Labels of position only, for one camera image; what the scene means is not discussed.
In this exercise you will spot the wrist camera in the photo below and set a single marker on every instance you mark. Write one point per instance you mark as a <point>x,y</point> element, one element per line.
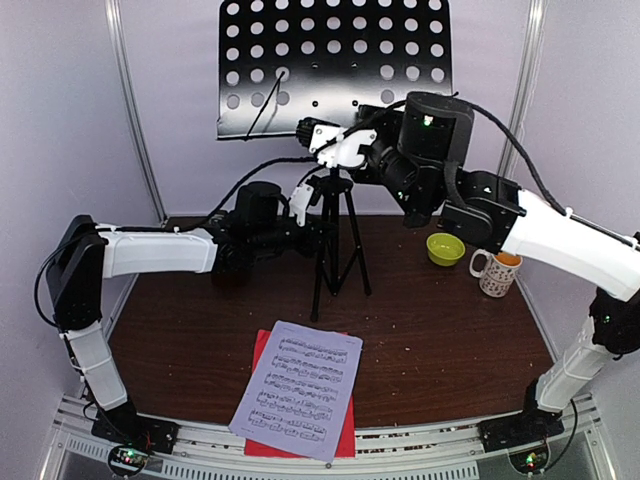
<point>332,146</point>
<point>304,195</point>

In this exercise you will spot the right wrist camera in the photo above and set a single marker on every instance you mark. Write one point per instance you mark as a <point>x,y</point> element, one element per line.
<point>332,146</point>

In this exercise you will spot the white sheet music page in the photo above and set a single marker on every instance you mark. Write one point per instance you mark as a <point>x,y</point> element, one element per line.
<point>297,398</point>

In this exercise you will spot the white patterned mug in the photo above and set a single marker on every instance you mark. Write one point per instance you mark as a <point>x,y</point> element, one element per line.
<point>497,274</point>

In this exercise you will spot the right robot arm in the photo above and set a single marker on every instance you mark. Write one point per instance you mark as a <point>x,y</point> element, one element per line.
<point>418,153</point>

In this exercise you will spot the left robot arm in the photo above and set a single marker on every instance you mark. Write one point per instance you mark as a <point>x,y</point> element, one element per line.
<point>263,225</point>

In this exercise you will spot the green bowl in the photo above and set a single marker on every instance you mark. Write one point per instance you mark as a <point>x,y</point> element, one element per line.
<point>444,249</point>

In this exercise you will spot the black music stand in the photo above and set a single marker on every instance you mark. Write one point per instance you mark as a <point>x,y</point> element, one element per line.
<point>283,61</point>

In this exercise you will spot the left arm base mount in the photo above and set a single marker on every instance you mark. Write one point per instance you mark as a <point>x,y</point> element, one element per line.
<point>133,452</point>

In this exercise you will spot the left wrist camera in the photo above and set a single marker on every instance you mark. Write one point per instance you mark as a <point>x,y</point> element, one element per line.
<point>304,195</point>

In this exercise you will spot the right aluminium corner post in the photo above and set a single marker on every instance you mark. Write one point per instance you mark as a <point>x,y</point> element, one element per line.
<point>529,66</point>

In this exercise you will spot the aluminium front rail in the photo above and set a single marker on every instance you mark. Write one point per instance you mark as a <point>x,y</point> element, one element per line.
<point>446,450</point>

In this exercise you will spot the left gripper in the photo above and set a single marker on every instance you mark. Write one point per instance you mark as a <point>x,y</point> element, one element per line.
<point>311,244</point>

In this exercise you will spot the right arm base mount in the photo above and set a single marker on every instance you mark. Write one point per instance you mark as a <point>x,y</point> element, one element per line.
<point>524,439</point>

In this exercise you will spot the brown wooden metronome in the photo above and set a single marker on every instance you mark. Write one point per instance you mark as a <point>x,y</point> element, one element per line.
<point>228,276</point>

